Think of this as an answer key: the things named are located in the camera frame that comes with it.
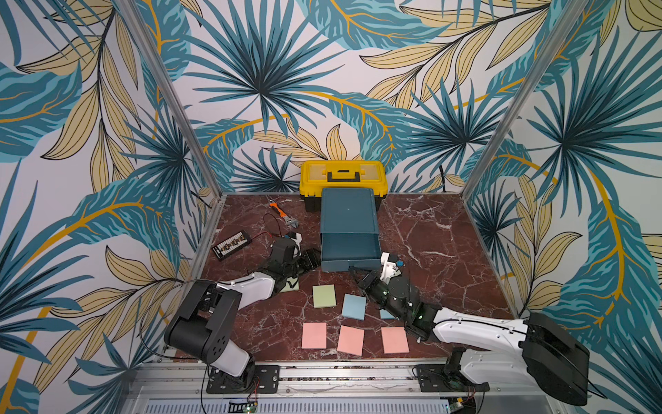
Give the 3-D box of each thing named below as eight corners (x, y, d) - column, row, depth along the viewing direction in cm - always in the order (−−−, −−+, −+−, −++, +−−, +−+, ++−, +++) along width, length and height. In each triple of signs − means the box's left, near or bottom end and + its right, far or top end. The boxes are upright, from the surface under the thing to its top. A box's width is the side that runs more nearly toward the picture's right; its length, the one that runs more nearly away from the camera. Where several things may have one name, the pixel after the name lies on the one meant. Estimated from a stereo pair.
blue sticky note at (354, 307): (341, 316, 87) (341, 313, 86) (344, 295, 92) (345, 293, 90) (364, 320, 86) (365, 318, 85) (366, 299, 91) (367, 297, 89)
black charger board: (219, 261, 99) (217, 258, 98) (212, 250, 102) (210, 248, 101) (252, 241, 105) (251, 238, 104) (245, 232, 108) (244, 229, 107)
